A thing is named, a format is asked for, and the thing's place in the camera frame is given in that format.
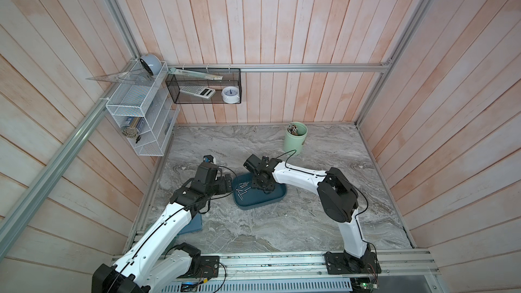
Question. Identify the metal roll in rack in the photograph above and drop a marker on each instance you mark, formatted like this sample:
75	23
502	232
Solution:
132	127

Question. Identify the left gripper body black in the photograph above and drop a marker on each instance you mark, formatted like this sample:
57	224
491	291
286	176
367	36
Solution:
218	187

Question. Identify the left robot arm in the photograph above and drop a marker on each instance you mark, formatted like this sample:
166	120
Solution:
153	262

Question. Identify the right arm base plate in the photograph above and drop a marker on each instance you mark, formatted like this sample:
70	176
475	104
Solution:
345	264

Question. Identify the white tape roll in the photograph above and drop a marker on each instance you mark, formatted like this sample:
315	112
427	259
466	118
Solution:
231	95

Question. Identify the screws in green cup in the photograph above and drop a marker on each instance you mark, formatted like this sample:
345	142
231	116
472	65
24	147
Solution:
293	129

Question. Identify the green ruler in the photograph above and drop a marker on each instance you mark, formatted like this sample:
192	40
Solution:
187	75

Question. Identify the teal plastic storage tray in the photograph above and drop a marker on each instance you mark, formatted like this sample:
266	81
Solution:
256	198

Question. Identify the white wire shelf rack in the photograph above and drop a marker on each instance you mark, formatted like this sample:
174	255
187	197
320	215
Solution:
154	104

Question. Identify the grey round alarm clock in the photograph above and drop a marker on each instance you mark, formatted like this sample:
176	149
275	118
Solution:
151	64

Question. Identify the black mesh wall basket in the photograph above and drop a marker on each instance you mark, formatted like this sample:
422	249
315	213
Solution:
205	85

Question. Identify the clear triangle ruler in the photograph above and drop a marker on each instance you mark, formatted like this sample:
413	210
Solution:
135	77

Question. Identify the white calculator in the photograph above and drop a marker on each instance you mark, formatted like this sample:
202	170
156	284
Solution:
198	91

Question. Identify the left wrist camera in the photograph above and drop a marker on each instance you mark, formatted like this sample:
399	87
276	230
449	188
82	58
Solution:
209	159

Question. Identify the pile of silver screws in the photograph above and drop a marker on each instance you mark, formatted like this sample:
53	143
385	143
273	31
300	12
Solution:
242	189

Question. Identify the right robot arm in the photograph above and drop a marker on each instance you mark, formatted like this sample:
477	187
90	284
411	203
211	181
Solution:
339	199

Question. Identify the aluminium front rail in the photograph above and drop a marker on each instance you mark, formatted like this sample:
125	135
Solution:
300	265

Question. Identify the mint green cup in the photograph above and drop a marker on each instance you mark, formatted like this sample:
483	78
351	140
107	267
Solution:
294	144

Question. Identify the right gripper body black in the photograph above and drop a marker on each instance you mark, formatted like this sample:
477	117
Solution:
257	184

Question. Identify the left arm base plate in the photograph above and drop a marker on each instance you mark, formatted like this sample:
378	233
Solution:
206	267

